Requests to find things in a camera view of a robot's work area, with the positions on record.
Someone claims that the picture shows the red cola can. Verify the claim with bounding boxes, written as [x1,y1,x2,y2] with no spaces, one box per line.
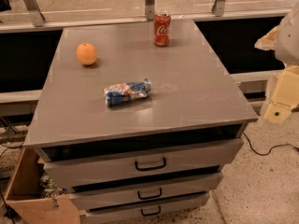
[154,10,171,47]

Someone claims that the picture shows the right metal window post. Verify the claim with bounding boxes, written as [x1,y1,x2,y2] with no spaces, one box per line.
[212,0,226,17]

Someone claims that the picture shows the middle grey drawer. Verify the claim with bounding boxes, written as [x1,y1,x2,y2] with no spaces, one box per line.
[71,172,223,210]

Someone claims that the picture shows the middle metal window post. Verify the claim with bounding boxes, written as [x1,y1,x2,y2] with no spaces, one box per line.
[145,0,155,21]

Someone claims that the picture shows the bottom grey drawer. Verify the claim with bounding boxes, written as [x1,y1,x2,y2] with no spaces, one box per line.
[86,192,209,224]

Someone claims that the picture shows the black floor cable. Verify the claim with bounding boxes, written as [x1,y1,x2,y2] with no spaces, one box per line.
[242,132,299,157]

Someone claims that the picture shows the left metal window post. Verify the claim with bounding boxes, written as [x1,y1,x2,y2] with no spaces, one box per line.
[23,0,45,27]

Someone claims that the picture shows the orange fruit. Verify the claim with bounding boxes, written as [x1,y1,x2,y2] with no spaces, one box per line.
[76,43,97,65]

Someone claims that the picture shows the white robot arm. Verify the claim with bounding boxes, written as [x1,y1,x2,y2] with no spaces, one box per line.
[254,2,299,124]

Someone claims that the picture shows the top grey drawer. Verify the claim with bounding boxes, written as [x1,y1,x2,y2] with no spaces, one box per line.
[44,138,243,188]

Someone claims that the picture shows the blue white snack bag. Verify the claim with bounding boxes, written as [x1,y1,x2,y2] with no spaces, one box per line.
[104,78,152,106]

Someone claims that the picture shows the brown cardboard box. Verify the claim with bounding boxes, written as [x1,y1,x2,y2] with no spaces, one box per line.
[5,147,80,224]

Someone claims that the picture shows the grey drawer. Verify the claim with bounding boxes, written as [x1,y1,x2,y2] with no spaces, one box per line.
[44,138,243,188]
[86,192,209,224]
[71,172,223,210]

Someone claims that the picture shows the grey drawer cabinet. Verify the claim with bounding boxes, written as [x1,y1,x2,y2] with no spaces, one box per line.
[23,19,259,224]

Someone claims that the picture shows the metal window post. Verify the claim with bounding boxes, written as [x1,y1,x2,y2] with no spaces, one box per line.
[23,0,45,27]
[212,0,226,17]
[145,0,155,21]

